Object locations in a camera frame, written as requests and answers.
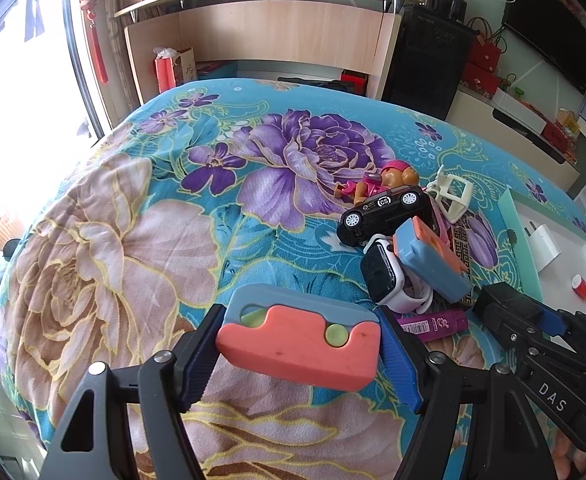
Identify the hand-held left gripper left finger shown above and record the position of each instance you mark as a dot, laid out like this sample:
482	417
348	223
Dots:
198	360

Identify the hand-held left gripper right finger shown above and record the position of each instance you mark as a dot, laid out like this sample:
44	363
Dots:
398	355

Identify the white charger plug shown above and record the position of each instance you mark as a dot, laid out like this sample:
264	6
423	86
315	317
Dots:
545	247

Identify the teal and white box tray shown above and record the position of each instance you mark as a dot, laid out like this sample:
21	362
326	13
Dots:
510	230

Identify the gold black patterned lighter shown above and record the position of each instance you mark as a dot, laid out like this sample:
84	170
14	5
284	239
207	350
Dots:
460	245

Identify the white smartwatch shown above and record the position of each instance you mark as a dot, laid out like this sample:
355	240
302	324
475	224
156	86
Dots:
380	270

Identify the orange and blue toy block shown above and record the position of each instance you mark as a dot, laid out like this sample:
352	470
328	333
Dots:
298	350
430	265

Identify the person's right hand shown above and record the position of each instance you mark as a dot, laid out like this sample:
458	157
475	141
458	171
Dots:
570	462

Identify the pink wristband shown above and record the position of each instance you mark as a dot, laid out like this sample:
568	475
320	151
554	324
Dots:
439	222

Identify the black toy car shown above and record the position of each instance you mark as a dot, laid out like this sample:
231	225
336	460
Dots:
383	210

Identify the floral blue blanket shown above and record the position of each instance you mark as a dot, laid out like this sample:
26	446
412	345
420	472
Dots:
173	210

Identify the pink doll figure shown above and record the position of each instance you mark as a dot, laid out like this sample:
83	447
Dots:
388	177

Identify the white television console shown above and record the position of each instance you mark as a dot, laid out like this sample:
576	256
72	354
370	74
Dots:
518	130

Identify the red gift box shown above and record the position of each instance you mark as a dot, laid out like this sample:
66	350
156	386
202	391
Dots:
480	82

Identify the red handbag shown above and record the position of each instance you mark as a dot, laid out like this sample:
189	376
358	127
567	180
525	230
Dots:
485	52

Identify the black water dispenser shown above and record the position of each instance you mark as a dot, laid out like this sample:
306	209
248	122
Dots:
433	60

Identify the black exercise device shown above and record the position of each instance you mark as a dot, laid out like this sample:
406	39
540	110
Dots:
318	84

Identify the red gift bag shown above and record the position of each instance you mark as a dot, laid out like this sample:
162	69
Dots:
165	72

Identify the blue storage crate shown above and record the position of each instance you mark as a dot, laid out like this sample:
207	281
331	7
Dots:
218	70

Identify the wooden desk with shelf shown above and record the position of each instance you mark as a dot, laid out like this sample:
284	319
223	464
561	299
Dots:
293	35

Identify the red knot hanging decoration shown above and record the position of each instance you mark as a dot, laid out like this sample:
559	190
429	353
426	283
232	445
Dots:
95	25

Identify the white plastic frame toy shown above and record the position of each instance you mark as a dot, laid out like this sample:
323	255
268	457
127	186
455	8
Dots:
455	200

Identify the black wall television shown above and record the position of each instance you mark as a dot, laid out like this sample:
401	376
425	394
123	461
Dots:
553	30

